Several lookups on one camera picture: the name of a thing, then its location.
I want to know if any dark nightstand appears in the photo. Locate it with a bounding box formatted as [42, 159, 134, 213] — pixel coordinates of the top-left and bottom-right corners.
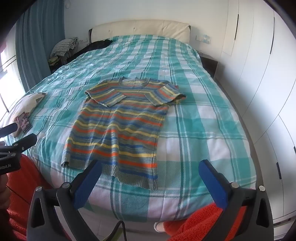
[199, 56, 218, 79]

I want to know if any teal white plaid blanket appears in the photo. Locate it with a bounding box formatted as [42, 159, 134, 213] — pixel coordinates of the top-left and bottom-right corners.
[5, 35, 257, 223]

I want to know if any white pillow with grey star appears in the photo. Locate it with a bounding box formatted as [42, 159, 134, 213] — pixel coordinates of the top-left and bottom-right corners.
[0, 92, 47, 127]

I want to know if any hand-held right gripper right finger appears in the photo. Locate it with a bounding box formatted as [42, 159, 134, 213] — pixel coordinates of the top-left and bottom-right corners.
[198, 159, 274, 241]

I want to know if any pile of grey clothes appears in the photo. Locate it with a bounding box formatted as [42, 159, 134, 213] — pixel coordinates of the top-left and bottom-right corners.
[50, 37, 79, 64]

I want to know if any smartphone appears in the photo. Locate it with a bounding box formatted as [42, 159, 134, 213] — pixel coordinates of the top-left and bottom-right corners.
[17, 112, 32, 134]

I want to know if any teal curtain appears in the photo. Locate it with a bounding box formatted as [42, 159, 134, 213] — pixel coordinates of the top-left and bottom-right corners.
[15, 0, 66, 93]

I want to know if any black garment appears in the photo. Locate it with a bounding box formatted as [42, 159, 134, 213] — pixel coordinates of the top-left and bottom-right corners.
[66, 40, 113, 63]

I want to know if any orange fleece robe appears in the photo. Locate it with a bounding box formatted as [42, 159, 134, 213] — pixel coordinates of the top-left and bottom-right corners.
[6, 155, 252, 241]

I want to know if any striped knitted sweater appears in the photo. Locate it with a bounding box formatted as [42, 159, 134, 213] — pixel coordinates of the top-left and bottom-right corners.
[61, 77, 186, 191]

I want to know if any white wardrobe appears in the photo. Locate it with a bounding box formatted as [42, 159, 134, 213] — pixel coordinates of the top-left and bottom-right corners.
[214, 0, 296, 230]

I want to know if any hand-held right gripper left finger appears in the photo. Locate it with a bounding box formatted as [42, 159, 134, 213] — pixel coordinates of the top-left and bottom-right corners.
[27, 159, 103, 241]

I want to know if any black cable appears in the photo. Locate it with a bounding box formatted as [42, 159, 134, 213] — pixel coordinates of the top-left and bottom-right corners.
[109, 220, 128, 241]

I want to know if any white slipper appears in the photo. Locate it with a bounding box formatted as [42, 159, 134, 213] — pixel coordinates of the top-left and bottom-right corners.
[154, 221, 167, 232]

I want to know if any person's left hand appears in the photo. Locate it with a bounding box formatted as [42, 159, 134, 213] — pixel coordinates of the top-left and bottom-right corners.
[0, 173, 11, 210]

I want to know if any window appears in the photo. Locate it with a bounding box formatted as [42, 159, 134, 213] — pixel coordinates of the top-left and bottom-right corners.
[0, 39, 25, 116]

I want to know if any wall socket panel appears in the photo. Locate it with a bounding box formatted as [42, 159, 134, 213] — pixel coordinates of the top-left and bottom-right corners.
[196, 34, 212, 44]

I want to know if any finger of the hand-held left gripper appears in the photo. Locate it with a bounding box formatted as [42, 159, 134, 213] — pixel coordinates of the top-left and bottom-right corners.
[0, 134, 38, 154]
[0, 123, 19, 137]

